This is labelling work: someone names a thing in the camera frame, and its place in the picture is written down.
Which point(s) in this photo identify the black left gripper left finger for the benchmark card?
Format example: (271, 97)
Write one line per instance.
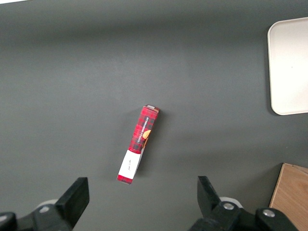
(72, 202)

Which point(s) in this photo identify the wooden drawer cabinet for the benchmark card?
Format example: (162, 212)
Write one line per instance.
(292, 187)

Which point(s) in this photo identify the red plaid cookie box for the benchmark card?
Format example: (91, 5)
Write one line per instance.
(144, 125)

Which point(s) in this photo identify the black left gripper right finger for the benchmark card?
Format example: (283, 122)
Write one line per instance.
(211, 211)

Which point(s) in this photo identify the beige rectangular tray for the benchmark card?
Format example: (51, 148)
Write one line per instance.
(288, 67)

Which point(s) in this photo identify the dark grey table mat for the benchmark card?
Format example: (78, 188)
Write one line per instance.
(96, 72)

